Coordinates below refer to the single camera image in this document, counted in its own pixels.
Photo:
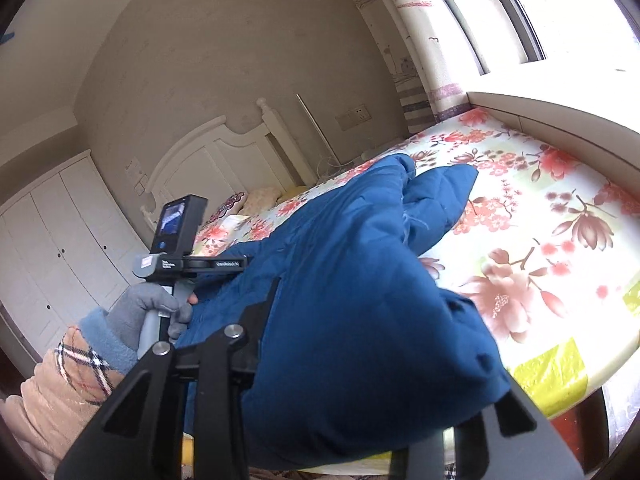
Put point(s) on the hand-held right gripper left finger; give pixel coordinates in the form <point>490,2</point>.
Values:
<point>252,322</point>

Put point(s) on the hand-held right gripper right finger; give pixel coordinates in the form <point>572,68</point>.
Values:
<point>530,442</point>

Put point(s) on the blue quilted jacket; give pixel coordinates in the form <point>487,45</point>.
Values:
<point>350,310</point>

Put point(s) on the person's left hand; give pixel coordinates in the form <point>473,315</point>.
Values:
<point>132,310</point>

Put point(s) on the purple floral pillow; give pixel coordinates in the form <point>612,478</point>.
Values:
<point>225,209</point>

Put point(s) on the white wooden headboard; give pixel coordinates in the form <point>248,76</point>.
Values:
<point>200,170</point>

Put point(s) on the peach pillow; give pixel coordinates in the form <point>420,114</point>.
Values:
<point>260,201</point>

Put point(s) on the white wardrobe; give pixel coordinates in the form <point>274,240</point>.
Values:
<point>55,240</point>

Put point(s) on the yellow pillow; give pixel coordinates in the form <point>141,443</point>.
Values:
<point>294,192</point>

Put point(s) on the bed with floral sheet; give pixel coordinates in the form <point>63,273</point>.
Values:
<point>550,240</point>

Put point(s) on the white nightstand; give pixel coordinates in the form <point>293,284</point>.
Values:
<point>372,152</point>

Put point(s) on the striped patterned curtain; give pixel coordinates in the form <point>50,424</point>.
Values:
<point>415,35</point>

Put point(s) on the white window sill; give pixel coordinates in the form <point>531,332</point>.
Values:
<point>560,110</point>

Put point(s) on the window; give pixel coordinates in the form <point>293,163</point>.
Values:
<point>575,5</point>

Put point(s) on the white wall rod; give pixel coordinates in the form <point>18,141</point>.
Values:
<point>317,127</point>

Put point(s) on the beige wall socket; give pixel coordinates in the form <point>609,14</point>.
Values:
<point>353,117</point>

